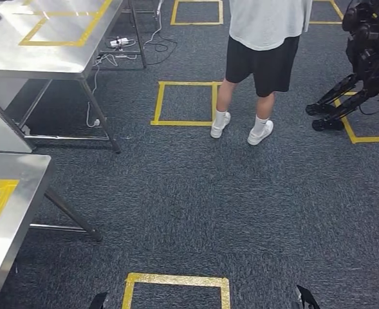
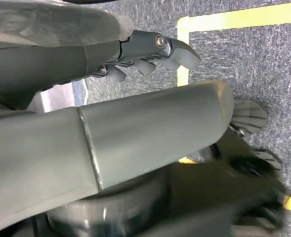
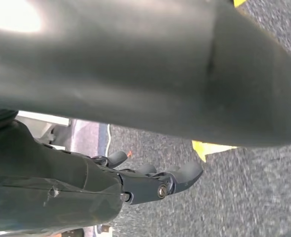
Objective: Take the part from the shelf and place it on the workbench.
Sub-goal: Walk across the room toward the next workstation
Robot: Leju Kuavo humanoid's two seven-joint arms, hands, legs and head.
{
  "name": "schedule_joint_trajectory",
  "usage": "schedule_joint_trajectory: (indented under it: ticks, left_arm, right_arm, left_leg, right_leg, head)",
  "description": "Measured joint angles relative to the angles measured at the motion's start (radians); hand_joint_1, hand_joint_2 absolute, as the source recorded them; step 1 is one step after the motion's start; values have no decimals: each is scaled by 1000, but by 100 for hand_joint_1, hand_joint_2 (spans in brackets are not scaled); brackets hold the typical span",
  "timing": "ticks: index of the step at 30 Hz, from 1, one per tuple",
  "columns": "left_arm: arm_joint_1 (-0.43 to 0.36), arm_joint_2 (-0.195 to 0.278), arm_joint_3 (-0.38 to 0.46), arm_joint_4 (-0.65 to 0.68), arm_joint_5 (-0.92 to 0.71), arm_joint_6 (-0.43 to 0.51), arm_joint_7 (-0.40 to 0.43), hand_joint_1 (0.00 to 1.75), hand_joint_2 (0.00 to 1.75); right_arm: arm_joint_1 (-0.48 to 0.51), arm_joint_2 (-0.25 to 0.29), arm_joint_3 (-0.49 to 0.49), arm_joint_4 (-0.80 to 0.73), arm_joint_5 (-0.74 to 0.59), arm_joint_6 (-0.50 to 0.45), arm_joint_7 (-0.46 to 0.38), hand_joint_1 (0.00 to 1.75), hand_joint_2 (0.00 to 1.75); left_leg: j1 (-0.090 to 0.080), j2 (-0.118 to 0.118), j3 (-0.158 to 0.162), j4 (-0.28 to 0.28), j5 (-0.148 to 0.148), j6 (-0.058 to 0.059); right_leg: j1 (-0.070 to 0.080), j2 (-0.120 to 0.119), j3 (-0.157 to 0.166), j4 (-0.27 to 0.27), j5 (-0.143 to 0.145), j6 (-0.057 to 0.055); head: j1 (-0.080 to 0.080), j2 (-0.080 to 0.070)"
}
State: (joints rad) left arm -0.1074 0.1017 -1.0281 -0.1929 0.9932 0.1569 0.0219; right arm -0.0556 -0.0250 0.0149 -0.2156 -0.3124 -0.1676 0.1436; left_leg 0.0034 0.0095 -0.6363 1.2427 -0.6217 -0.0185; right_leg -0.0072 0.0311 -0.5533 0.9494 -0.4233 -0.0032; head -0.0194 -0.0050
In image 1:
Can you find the humanoid robot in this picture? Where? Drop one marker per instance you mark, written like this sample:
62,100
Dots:
369,42

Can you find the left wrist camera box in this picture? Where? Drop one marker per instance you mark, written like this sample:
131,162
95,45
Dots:
98,302

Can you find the white power strip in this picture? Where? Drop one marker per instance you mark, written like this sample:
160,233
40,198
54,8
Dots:
119,42

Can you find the grey-white board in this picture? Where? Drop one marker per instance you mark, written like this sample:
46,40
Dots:
2,128

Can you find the person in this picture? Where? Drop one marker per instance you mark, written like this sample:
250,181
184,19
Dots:
266,25

